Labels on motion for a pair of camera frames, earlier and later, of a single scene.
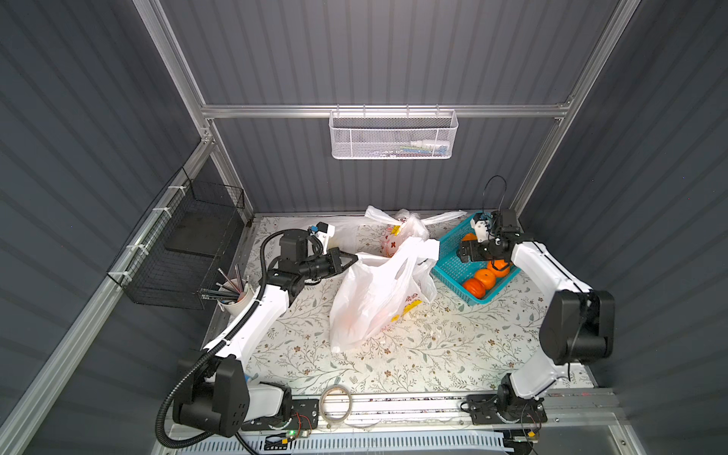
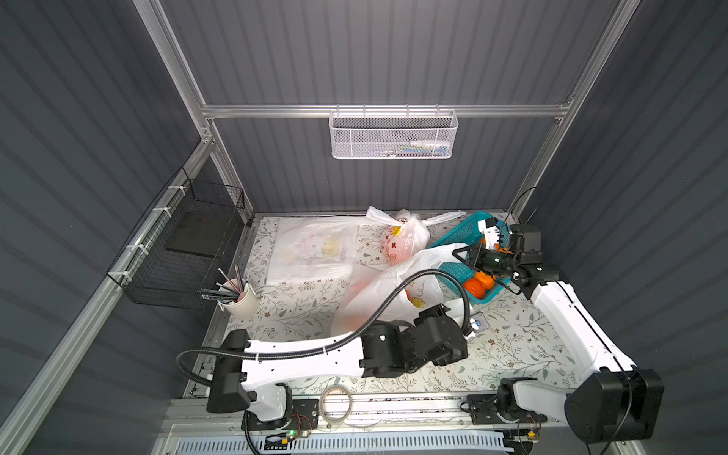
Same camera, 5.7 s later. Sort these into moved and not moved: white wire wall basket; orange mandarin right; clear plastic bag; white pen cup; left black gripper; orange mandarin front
Moved: clear plastic bag; left black gripper
Not moved: orange mandarin right; white pen cup; white wire wall basket; orange mandarin front
